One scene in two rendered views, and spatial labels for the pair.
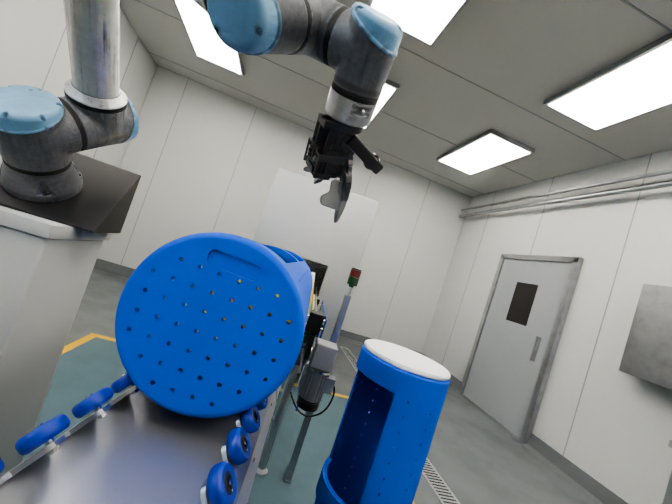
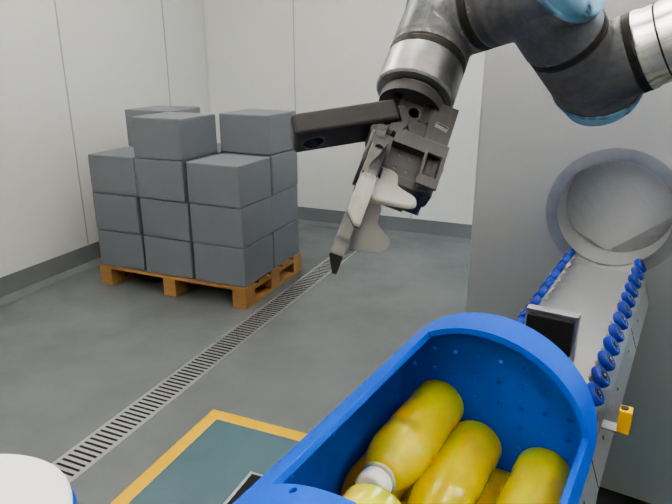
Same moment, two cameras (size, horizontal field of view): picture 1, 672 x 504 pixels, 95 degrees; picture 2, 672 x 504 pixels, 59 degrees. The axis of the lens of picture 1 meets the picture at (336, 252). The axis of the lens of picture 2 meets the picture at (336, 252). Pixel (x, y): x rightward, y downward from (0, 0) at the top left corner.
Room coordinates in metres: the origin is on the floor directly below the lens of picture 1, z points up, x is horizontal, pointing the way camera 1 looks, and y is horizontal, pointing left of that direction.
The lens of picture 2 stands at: (1.19, 0.37, 1.56)
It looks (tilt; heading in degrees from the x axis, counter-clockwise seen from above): 18 degrees down; 214
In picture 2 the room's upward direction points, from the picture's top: straight up
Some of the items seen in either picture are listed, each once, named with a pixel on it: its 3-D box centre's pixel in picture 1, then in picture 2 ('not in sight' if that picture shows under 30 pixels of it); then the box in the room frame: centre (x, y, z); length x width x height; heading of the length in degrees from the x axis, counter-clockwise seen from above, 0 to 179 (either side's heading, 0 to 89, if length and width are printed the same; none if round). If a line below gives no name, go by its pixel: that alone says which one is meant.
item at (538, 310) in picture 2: not in sight; (548, 347); (0.07, 0.13, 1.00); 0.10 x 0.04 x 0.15; 93
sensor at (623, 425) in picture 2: not in sight; (608, 414); (0.11, 0.26, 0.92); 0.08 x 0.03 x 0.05; 93
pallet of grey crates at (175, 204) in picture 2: not in sight; (198, 198); (-1.67, -2.74, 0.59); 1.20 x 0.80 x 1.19; 101
